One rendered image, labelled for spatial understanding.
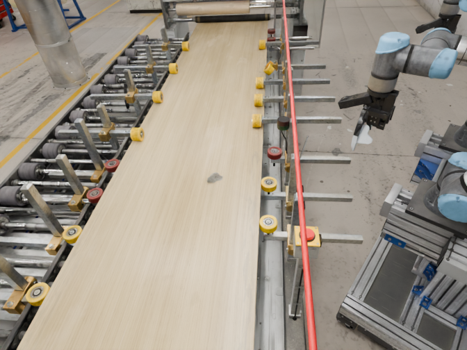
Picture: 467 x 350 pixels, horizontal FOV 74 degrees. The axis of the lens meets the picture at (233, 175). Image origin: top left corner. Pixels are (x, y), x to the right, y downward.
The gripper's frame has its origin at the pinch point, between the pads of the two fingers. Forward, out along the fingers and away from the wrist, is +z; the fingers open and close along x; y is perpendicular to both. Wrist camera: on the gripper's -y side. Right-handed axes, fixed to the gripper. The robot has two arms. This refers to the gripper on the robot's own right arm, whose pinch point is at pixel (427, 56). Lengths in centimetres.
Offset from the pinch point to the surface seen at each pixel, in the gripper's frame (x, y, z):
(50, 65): -15, -444, 98
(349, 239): -86, 7, 50
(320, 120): -27, -39, 36
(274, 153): -64, -47, 41
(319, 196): -71, -15, 49
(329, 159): -46, -23, 46
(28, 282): -184, -86, 45
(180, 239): -134, -48, 42
